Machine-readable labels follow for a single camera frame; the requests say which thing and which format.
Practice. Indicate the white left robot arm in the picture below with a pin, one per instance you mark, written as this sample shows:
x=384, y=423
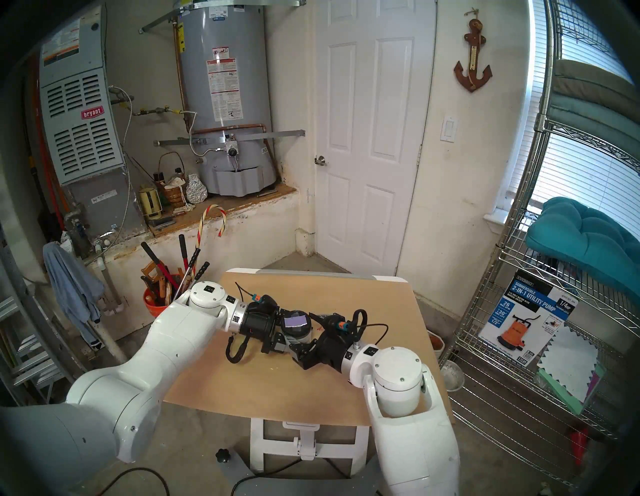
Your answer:
x=165, y=345

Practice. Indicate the white zigzag foam mat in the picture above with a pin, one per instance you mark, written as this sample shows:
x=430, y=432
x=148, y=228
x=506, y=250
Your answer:
x=570, y=360

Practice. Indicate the brown anchor wall decoration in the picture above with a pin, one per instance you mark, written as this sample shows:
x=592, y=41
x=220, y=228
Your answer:
x=471, y=77

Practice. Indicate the white paint jar black lid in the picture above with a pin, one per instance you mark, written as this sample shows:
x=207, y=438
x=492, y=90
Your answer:
x=295, y=335

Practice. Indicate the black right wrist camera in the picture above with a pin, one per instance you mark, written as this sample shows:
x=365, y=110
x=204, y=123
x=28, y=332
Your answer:
x=340, y=326

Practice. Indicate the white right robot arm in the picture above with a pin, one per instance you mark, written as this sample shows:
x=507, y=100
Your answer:
x=415, y=435

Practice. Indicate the blue hanging cloth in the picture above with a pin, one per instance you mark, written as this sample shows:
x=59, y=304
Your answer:
x=70, y=290

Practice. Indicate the crumpled aluminium foil lump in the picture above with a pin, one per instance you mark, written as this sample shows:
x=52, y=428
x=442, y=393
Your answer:
x=196, y=191

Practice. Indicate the red white candy cane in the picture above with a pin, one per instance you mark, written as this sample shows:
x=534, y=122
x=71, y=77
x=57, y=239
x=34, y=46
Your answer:
x=202, y=230

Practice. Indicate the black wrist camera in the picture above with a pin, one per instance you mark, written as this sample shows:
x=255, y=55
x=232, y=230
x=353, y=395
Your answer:
x=267, y=302
x=340, y=326

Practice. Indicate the white window sill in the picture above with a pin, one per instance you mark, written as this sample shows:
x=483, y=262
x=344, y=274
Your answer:
x=497, y=217

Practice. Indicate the white window blinds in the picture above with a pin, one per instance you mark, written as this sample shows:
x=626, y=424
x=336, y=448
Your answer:
x=575, y=175

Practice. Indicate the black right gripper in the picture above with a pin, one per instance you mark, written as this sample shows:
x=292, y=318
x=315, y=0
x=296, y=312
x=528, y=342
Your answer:
x=330, y=350

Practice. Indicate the white pot brown rim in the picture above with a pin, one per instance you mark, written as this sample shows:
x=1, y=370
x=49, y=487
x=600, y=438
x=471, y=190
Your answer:
x=436, y=344

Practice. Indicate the white light switch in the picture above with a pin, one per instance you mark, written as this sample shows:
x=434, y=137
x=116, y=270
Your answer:
x=448, y=129

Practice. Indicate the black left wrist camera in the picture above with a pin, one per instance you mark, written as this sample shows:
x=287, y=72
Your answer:
x=267, y=302

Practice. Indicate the grey round bowl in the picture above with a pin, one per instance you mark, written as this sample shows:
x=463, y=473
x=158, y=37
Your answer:
x=452, y=376

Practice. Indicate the utility pump cardboard box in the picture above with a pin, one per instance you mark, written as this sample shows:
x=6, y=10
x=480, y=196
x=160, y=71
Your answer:
x=525, y=325

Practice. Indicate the dark green cushion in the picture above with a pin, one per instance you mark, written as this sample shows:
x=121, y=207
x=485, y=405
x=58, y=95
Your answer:
x=585, y=120

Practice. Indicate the grey water heater tank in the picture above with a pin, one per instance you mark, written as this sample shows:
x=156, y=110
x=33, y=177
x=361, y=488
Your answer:
x=245, y=75

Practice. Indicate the aluminium ladder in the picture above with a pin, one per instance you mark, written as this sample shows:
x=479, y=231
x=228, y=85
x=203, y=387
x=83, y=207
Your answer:
x=25, y=325

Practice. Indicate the green foam mat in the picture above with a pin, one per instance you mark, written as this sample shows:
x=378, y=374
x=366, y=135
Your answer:
x=560, y=392

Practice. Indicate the yellow plastic jug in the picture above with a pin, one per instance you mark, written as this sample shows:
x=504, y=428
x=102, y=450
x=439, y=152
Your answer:
x=150, y=202

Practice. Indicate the orange plastic bucket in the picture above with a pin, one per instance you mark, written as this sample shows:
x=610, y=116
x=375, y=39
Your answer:
x=155, y=309

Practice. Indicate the olive green cushion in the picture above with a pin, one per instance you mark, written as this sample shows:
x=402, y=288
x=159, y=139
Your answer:
x=590, y=82

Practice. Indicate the white panel door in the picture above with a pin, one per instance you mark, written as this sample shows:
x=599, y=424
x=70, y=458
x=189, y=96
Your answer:
x=380, y=200

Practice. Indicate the red bottle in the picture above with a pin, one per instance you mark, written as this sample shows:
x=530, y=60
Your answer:
x=579, y=445

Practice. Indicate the grey Bryant furnace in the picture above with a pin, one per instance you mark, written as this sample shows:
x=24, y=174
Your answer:
x=82, y=145

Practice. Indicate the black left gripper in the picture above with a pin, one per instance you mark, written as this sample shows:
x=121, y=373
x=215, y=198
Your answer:
x=257, y=327

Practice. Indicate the teal tufted cushion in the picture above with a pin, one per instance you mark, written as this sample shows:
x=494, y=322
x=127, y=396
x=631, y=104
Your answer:
x=580, y=240

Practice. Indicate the silver shears black grips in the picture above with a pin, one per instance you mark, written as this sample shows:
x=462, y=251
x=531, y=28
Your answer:
x=193, y=256

